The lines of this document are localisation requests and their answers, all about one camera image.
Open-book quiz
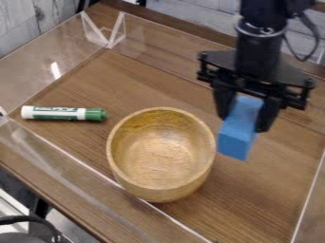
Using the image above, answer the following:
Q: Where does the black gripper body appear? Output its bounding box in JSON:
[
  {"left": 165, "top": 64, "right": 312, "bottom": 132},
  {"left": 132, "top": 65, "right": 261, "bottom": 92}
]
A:
[{"left": 197, "top": 22, "right": 316, "bottom": 110}]

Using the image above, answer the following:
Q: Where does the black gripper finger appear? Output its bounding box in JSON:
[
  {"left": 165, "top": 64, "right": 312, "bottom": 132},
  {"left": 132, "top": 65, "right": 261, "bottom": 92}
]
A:
[
  {"left": 256, "top": 97, "right": 282, "bottom": 133},
  {"left": 213, "top": 82, "right": 237, "bottom": 120}
]

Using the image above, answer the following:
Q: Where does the blue rectangular block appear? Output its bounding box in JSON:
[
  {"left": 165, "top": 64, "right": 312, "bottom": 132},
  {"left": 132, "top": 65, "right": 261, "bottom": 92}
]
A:
[{"left": 217, "top": 96, "right": 262, "bottom": 161}]

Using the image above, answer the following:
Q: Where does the brown wooden bowl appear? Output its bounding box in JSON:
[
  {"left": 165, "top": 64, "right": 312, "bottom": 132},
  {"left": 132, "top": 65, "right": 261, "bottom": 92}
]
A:
[{"left": 107, "top": 107, "right": 215, "bottom": 203}]

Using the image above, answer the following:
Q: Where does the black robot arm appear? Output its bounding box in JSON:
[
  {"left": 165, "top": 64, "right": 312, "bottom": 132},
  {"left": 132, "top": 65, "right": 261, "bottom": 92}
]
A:
[{"left": 197, "top": 0, "right": 320, "bottom": 133}]

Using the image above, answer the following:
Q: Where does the green and white marker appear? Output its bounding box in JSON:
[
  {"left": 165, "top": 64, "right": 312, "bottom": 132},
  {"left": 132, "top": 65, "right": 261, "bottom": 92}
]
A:
[{"left": 20, "top": 105, "right": 108, "bottom": 122}]

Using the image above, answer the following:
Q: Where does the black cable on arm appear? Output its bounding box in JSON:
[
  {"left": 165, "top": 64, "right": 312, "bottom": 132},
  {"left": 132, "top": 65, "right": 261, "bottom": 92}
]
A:
[{"left": 282, "top": 9, "right": 321, "bottom": 63}]

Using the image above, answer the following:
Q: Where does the clear acrylic corner bracket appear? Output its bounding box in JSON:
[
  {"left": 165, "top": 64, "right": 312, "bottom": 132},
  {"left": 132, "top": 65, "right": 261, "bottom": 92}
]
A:
[{"left": 80, "top": 11, "right": 126, "bottom": 49}]

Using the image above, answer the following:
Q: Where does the clear acrylic tray wall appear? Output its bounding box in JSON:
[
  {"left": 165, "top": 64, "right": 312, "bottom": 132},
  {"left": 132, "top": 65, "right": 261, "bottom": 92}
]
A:
[{"left": 0, "top": 111, "right": 211, "bottom": 243}]

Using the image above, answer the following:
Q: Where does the black table clamp with cable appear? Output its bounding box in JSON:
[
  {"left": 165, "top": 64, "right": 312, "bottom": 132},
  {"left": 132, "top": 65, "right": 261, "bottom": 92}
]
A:
[{"left": 0, "top": 215, "right": 63, "bottom": 243}]

